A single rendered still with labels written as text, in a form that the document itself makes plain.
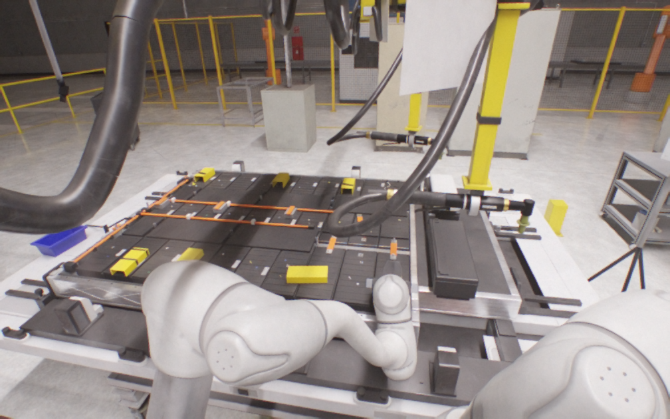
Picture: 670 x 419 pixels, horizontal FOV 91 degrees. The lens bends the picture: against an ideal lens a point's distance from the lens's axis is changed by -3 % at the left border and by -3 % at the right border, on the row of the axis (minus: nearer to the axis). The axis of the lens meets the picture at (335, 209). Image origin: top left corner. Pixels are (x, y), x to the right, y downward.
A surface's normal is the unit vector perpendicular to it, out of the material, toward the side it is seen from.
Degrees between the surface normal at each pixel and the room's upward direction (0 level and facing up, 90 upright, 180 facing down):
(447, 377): 90
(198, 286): 13
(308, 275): 0
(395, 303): 58
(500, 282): 0
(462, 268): 0
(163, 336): 67
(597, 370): 26
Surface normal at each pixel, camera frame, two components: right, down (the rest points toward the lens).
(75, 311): 0.98, 0.07
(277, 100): -0.18, 0.47
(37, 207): 0.81, -0.44
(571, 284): -0.02, -0.88
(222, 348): -0.33, -0.03
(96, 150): -0.01, -0.12
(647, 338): -0.10, -0.76
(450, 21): 0.66, 0.34
